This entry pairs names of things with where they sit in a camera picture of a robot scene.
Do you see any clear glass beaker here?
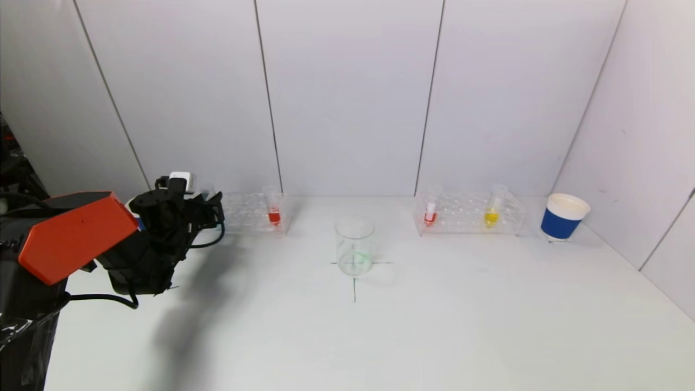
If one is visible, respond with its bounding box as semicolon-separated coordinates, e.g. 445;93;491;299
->
334;217;376;276

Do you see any white-labelled red pigment test tube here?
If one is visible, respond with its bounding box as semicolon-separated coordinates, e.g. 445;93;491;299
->
423;185;442;228

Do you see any clear acrylic test tube rack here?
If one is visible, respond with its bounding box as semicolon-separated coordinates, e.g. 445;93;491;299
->
216;193;290;235
413;191;526;237

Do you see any yellow pigment test tube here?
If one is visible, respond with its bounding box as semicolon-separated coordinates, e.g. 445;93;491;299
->
482;184;508;229

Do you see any white paper cup blue sleeve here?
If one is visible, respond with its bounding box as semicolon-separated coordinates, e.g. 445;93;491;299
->
540;193;591;242
127;200;147;233

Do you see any black metal stool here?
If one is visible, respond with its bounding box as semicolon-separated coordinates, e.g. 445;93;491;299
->
0;117;49;199

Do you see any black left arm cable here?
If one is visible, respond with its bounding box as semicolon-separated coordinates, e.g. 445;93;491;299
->
66;215;225;310

